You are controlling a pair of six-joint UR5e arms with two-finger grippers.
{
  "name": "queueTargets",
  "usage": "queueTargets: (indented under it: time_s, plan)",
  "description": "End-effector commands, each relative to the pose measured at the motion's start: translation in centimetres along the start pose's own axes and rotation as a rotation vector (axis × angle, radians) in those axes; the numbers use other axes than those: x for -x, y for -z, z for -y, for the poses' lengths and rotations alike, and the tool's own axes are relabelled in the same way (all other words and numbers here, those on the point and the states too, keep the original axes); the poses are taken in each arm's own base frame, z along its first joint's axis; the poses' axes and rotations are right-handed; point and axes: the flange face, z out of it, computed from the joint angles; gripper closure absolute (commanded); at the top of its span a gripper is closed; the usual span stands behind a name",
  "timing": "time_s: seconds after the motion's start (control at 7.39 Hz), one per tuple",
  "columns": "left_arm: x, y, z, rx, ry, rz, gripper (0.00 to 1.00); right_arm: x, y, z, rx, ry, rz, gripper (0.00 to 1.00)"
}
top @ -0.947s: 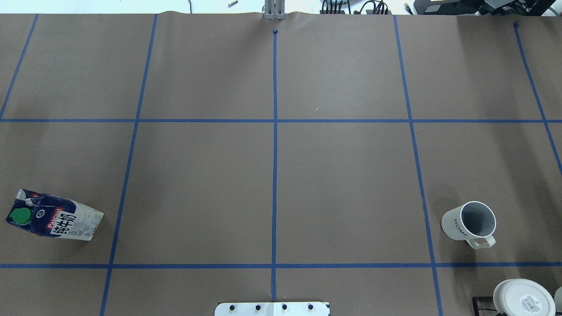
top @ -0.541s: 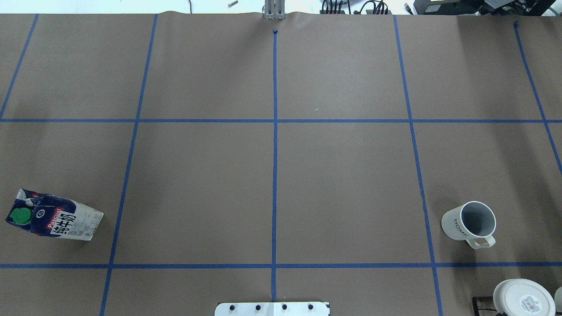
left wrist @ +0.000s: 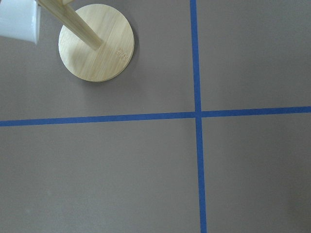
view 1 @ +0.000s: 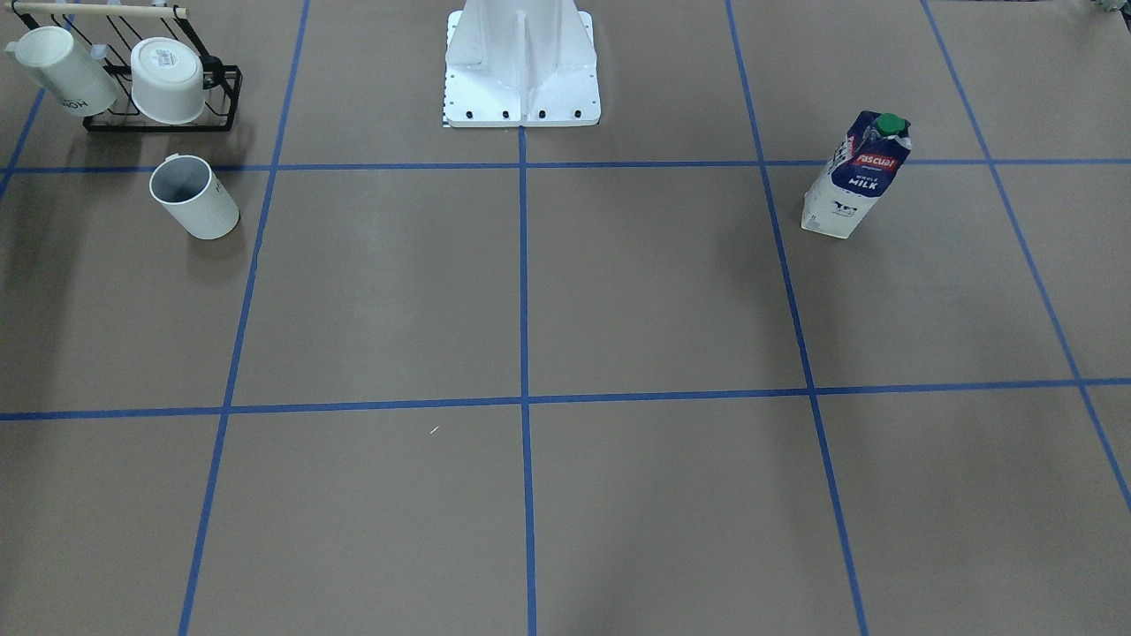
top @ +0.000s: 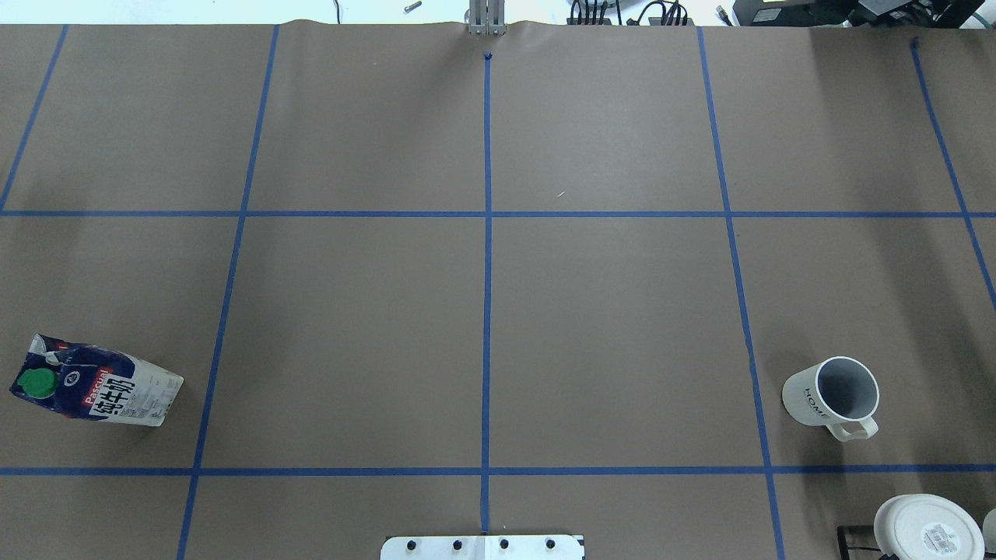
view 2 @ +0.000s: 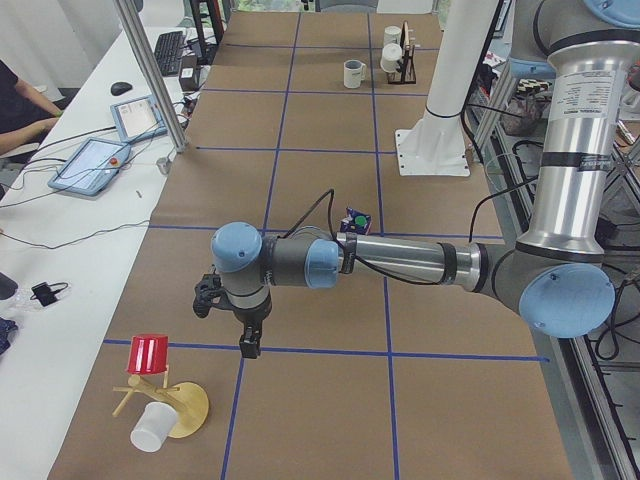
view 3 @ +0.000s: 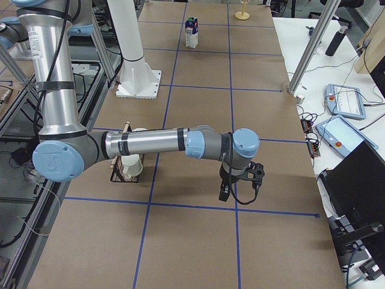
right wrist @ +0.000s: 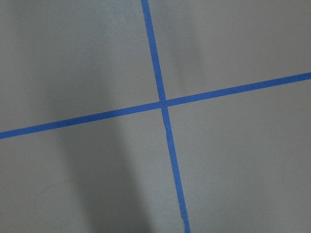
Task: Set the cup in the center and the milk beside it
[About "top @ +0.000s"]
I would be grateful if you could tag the white mug grey inside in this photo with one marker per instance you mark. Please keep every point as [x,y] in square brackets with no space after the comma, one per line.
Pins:
[839,394]

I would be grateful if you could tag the black device at edge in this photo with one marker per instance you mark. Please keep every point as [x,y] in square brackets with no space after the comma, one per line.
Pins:
[875,14]

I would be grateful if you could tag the blue white milk carton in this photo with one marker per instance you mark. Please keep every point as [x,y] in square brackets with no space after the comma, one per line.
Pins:
[81,381]

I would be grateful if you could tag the white mounting plate with bolts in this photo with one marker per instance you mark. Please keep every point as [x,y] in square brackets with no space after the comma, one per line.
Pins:
[515,546]

